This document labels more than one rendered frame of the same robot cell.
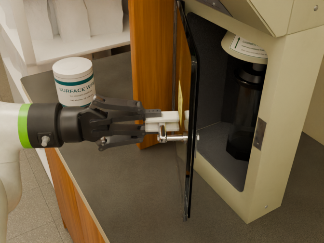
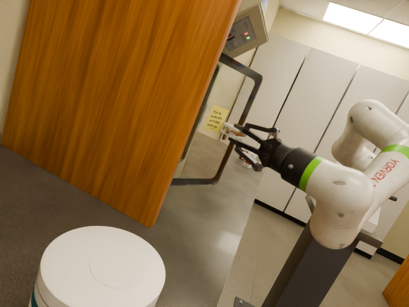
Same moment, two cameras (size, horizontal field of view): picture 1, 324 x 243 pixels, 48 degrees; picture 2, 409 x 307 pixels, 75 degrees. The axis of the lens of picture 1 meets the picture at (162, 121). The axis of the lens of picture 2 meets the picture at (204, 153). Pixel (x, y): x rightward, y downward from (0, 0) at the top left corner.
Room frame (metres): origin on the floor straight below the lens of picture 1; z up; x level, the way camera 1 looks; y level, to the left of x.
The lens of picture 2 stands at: (1.23, 0.50, 1.30)
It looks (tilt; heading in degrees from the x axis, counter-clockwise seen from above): 14 degrees down; 223
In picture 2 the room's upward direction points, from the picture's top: 22 degrees clockwise
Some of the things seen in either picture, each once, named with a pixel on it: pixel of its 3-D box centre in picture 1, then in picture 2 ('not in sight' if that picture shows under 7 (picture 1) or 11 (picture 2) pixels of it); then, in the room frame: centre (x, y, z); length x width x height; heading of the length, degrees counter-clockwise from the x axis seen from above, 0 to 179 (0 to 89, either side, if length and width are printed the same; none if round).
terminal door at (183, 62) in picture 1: (181, 111); (209, 126); (0.66, -0.04, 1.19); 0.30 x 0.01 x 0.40; 3
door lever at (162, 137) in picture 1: (169, 127); (232, 130); (0.59, -0.02, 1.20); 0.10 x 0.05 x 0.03; 3
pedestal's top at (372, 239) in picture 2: not in sight; (339, 217); (-0.32, 0.16, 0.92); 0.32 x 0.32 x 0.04; 34
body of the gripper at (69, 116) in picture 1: (85, 124); (274, 154); (0.60, 0.16, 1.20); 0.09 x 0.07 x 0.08; 93
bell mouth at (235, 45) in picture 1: (264, 33); not in sight; (0.72, -0.22, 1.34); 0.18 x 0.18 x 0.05
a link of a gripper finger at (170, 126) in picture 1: (161, 126); (230, 135); (0.61, 0.00, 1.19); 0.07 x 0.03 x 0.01; 93
